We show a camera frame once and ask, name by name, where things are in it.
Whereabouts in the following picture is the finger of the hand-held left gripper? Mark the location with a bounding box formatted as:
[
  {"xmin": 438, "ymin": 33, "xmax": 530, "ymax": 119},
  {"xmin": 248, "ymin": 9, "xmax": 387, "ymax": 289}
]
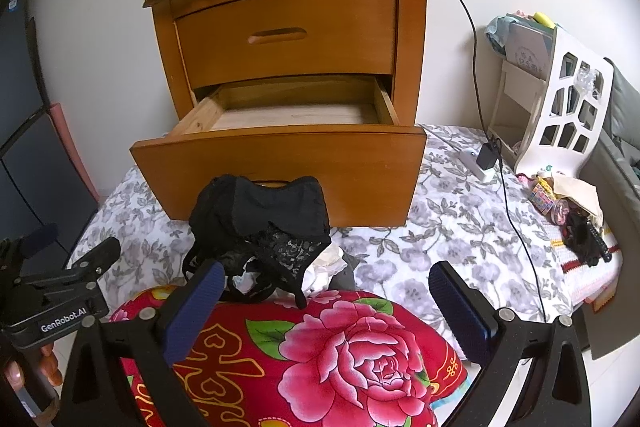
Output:
[
  {"xmin": 65, "ymin": 237, "xmax": 122, "ymax": 282},
  {"xmin": 17, "ymin": 222, "xmax": 58, "ymax": 259}
]

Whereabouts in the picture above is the cream underwear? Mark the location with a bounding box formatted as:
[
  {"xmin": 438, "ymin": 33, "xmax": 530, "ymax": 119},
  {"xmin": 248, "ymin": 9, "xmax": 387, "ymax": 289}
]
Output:
[{"xmin": 310, "ymin": 244, "xmax": 348, "ymax": 293}]

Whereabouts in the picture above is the dark blue cabinet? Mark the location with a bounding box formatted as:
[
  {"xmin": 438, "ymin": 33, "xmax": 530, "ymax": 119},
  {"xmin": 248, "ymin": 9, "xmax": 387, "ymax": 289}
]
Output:
[{"xmin": 0, "ymin": 0, "xmax": 101, "ymax": 258}]

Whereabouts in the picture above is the wooden drawer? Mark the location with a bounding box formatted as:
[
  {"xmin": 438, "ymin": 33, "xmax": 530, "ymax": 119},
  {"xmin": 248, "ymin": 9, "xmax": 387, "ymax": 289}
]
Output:
[
  {"xmin": 172, "ymin": 0, "xmax": 399, "ymax": 90},
  {"xmin": 130, "ymin": 74, "xmax": 428, "ymax": 228}
]

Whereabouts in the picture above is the black lace underwear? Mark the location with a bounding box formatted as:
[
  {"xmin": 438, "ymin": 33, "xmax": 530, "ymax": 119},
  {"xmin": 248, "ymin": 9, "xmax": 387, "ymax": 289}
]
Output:
[
  {"xmin": 182, "ymin": 227, "xmax": 321, "ymax": 310},
  {"xmin": 190, "ymin": 174, "xmax": 332, "ymax": 250}
]

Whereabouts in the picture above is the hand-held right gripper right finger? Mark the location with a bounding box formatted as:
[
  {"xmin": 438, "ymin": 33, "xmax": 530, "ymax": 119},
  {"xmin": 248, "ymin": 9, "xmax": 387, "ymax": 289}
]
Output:
[{"xmin": 428, "ymin": 261, "xmax": 593, "ymax": 427}]

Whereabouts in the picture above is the black phone cable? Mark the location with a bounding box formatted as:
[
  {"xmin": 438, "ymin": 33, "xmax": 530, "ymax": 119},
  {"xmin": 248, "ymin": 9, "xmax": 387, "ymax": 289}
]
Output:
[{"xmin": 290, "ymin": 0, "xmax": 493, "ymax": 148}]

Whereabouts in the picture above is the grey floral quilt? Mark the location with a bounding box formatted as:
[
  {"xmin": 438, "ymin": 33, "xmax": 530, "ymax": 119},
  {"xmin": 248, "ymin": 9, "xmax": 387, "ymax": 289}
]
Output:
[{"xmin": 67, "ymin": 123, "xmax": 576, "ymax": 353}]

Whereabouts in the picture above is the black power cable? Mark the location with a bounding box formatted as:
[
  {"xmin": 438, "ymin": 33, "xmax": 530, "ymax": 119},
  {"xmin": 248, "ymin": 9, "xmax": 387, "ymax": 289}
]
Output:
[{"xmin": 492, "ymin": 157, "xmax": 548, "ymax": 323}]

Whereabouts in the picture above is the grey underwear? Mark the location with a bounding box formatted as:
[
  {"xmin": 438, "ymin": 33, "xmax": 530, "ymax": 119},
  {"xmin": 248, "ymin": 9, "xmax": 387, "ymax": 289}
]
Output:
[{"xmin": 330, "ymin": 252, "xmax": 358, "ymax": 293}]

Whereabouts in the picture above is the white power strip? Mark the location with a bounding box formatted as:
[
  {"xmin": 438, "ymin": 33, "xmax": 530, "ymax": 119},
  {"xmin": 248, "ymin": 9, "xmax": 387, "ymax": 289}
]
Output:
[{"xmin": 457, "ymin": 147, "xmax": 496, "ymax": 182}]

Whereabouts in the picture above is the wooden nightstand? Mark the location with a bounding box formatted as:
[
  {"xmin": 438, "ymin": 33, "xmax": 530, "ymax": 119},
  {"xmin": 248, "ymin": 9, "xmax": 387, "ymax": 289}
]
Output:
[{"xmin": 130, "ymin": 0, "xmax": 433, "ymax": 228}]

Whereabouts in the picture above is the black cloth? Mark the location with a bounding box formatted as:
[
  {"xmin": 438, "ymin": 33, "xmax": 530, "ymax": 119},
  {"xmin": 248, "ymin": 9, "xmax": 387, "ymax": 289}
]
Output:
[{"xmin": 562, "ymin": 212, "xmax": 611, "ymax": 268}]

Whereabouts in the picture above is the teal plastic bag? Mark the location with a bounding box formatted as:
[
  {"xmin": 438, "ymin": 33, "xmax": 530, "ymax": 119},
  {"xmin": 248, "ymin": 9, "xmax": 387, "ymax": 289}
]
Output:
[{"xmin": 484, "ymin": 14, "xmax": 513, "ymax": 55}]

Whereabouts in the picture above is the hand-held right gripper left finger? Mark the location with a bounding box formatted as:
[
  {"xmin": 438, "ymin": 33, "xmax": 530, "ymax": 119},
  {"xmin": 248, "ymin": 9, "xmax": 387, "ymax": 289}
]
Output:
[{"xmin": 60, "ymin": 259, "xmax": 227, "ymax": 427}]

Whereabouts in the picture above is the white lattice shelf rack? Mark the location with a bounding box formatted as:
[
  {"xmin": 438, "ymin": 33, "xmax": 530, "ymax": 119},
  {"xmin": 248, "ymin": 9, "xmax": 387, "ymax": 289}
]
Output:
[{"xmin": 487, "ymin": 24, "xmax": 616, "ymax": 178}]

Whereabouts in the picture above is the black charger plug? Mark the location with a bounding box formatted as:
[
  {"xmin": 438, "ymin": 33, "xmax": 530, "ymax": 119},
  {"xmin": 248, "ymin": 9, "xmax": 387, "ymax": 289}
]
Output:
[{"xmin": 475, "ymin": 142, "xmax": 501, "ymax": 172}]

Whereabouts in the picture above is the person's left hand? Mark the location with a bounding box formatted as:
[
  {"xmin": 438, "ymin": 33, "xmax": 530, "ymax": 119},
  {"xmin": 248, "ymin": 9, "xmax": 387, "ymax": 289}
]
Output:
[{"xmin": 0, "ymin": 342, "xmax": 63, "ymax": 389}]

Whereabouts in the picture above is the red floral blanket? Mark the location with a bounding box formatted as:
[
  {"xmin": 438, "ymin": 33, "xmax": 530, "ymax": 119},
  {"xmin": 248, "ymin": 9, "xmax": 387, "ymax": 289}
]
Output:
[{"xmin": 107, "ymin": 287, "xmax": 468, "ymax": 427}]

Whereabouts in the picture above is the closed wooden drawer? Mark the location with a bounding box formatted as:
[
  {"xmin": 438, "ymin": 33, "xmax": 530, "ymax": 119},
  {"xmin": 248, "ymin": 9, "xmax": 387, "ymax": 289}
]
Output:
[{"xmin": 172, "ymin": 0, "xmax": 399, "ymax": 90}]

